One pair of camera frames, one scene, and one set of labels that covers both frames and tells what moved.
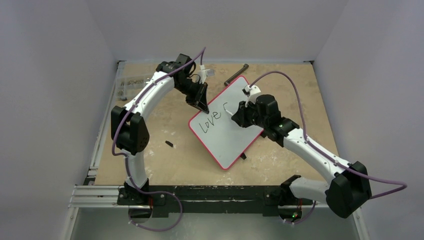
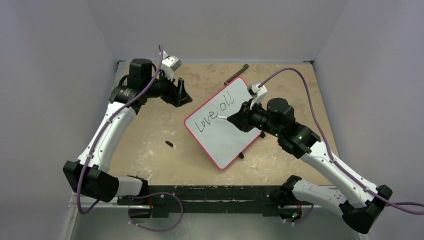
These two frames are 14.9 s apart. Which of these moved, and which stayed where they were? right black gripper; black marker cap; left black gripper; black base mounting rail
Moved: left black gripper
Stayed: right black gripper; black base mounting rail; black marker cap
